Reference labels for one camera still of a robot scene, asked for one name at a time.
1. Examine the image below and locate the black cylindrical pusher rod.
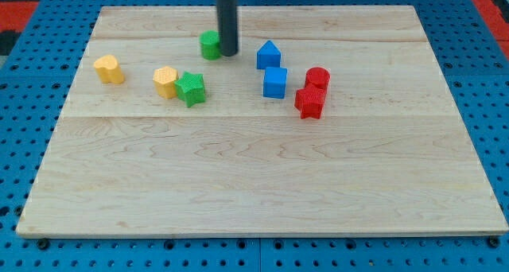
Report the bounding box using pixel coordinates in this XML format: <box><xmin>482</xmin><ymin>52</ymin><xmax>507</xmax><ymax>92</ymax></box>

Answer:
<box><xmin>216</xmin><ymin>0</ymin><xmax>239</xmax><ymax>56</ymax></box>

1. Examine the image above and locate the green cylinder block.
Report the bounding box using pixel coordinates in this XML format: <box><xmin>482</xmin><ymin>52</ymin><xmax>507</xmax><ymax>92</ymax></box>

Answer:
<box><xmin>199</xmin><ymin>30</ymin><xmax>221</xmax><ymax>60</ymax></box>

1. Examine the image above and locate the blue pentagon house block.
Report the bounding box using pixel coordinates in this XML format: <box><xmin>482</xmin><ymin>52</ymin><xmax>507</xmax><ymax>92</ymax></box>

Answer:
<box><xmin>256</xmin><ymin>41</ymin><xmax>282</xmax><ymax>69</ymax></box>

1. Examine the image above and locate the green star block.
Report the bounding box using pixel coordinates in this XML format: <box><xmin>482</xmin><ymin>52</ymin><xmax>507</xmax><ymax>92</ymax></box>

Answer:
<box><xmin>174</xmin><ymin>72</ymin><xmax>206</xmax><ymax>107</ymax></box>

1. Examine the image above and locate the blue cube block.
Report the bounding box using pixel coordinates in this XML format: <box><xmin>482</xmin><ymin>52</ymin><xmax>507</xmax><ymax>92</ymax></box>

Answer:
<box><xmin>262</xmin><ymin>67</ymin><xmax>288</xmax><ymax>99</ymax></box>

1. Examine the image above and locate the yellow hexagon block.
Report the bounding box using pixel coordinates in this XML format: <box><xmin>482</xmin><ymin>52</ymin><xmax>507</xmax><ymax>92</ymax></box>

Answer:
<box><xmin>153</xmin><ymin>66</ymin><xmax>179</xmax><ymax>99</ymax></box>

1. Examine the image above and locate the red cylinder block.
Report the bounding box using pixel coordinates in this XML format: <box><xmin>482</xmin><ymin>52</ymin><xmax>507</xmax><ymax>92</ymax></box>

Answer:
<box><xmin>305</xmin><ymin>67</ymin><xmax>330</xmax><ymax>91</ymax></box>

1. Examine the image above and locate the red star block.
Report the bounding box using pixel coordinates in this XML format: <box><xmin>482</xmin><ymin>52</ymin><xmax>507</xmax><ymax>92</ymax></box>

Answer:
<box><xmin>294</xmin><ymin>85</ymin><xmax>327</xmax><ymax>119</ymax></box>

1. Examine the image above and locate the yellow heart block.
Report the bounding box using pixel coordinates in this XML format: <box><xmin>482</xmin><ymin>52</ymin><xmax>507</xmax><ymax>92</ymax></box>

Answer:
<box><xmin>93</xmin><ymin>54</ymin><xmax>125</xmax><ymax>84</ymax></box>

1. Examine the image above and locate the light wooden board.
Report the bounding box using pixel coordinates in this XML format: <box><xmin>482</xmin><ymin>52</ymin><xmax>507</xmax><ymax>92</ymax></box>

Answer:
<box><xmin>17</xmin><ymin>6</ymin><xmax>508</xmax><ymax>239</ymax></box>

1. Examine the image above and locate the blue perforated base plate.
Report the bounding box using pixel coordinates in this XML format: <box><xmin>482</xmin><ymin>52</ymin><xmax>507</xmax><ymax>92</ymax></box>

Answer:
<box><xmin>1</xmin><ymin>0</ymin><xmax>508</xmax><ymax>271</ymax></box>

